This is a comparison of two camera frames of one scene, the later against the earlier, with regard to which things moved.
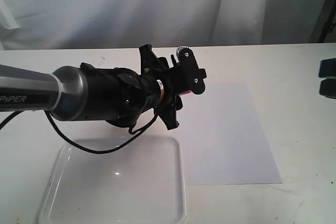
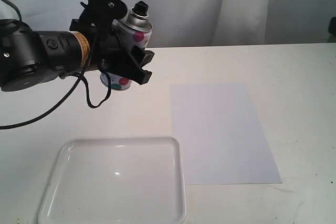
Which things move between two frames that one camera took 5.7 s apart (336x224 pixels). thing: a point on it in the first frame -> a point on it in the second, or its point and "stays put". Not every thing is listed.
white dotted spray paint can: (186, 92) -> (136, 27)
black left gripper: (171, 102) -> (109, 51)
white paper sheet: (224, 140) stays put
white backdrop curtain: (91, 10) stays put
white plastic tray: (141, 182) stays put
